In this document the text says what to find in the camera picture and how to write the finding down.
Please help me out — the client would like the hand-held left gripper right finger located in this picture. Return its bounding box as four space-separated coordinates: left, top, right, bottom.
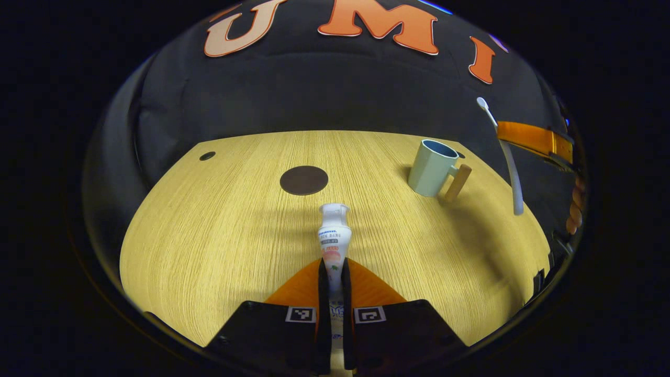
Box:
341 258 467 376

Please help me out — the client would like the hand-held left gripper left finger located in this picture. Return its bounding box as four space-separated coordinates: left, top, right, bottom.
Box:
204 258 331 376

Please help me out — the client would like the light blue toothbrush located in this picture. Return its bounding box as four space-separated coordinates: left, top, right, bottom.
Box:
476 97 524 216

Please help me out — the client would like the white toothpaste tube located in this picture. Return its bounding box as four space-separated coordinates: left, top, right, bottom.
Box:
317 203 352 376

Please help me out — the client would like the light blue cup wooden handle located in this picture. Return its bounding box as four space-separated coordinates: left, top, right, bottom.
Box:
407 139 473 203

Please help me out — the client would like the dark brown round coaster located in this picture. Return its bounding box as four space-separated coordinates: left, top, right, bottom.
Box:
280 165 329 196

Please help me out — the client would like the wooden desktop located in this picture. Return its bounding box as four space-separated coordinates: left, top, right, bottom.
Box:
119 130 551 349

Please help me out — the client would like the black backdrop cloth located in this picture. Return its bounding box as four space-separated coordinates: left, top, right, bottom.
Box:
84 0 587 252

